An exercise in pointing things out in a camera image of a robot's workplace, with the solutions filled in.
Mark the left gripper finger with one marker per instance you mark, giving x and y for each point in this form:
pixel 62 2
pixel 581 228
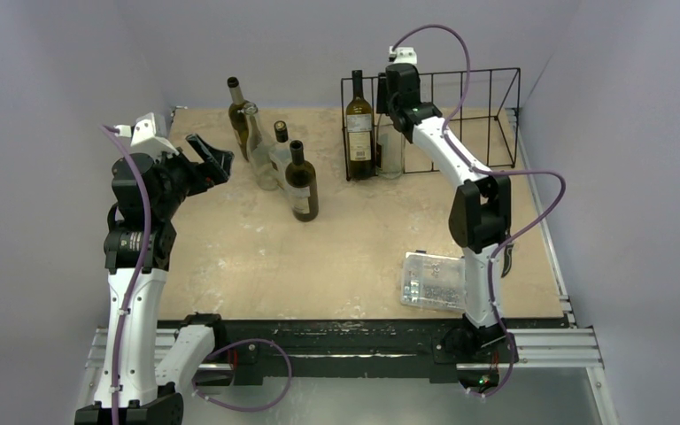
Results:
pixel 209 157
pixel 223 173

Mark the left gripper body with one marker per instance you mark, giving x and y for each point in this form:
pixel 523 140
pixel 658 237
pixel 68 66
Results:
pixel 181 177

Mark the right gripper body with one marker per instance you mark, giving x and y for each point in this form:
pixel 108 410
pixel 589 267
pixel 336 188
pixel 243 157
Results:
pixel 387 98

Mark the dark green wine bottle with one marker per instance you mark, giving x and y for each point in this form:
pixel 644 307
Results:
pixel 359 132

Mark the clear slender glass bottle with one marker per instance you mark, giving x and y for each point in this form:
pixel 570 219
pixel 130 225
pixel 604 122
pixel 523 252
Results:
pixel 390 149

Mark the clear bottle black cap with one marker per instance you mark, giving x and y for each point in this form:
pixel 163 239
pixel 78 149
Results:
pixel 280 152

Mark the dark green bottle white label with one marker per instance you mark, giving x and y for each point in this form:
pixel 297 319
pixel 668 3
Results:
pixel 301 179

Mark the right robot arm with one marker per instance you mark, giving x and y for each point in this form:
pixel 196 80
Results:
pixel 481 214

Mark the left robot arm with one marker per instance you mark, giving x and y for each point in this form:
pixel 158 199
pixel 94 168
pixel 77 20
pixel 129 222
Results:
pixel 135 387

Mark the green bottle silver foil neck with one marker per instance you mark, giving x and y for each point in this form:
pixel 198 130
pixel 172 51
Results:
pixel 235 114

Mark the tall clear glass bottle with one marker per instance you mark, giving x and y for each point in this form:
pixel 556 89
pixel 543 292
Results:
pixel 258 149

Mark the clear plastic screw box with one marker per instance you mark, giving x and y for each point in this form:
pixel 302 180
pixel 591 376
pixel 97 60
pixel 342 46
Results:
pixel 433 282

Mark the black pliers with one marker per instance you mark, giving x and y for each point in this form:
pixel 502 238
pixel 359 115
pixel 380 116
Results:
pixel 507 257

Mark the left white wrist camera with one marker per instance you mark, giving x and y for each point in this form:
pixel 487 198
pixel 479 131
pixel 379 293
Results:
pixel 148 136

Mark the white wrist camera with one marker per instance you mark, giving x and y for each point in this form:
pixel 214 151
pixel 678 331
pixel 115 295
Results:
pixel 402 55
pixel 148 136

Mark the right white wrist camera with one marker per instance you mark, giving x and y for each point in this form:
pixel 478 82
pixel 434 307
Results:
pixel 402 55

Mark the black wire wine rack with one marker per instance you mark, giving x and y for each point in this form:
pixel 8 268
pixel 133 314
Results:
pixel 488 122

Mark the black aluminium mounting rail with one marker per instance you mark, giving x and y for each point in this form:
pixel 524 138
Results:
pixel 251 350

